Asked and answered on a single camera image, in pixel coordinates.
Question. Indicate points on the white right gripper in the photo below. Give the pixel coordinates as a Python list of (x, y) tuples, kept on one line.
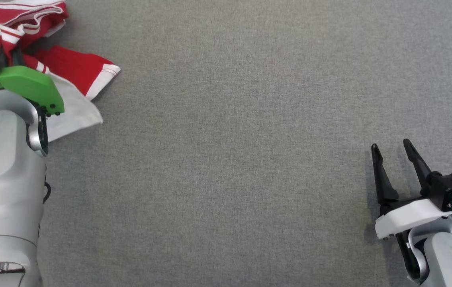
[(413, 217)]

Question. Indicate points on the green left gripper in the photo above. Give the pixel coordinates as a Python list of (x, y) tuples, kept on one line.
[(26, 81)]

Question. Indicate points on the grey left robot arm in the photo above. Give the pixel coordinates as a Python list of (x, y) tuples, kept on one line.
[(2, 179)]

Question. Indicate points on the red basketball jersey white sleeves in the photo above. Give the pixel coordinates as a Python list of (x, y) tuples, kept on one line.
[(18, 16)]

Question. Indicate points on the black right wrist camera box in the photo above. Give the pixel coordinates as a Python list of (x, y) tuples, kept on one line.
[(449, 191)]

